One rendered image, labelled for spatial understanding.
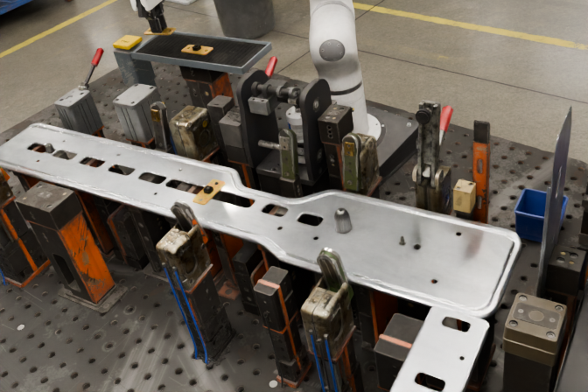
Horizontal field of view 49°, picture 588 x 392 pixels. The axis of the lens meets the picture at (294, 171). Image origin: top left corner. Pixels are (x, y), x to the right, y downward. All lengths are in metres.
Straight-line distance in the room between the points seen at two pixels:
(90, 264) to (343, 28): 0.86
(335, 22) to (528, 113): 1.94
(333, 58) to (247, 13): 2.82
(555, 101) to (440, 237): 2.35
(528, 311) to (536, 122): 2.37
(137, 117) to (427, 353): 0.96
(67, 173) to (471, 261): 1.00
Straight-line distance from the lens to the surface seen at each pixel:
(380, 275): 1.20
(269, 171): 1.54
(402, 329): 1.14
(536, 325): 1.05
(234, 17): 4.47
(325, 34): 1.64
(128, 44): 1.88
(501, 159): 1.95
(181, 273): 1.32
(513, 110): 3.46
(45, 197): 1.59
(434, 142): 1.26
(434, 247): 1.24
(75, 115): 1.90
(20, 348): 1.76
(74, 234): 1.62
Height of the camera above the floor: 1.87
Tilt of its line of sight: 36 degrees down
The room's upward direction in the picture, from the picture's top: 11 degrees counter-clockwise
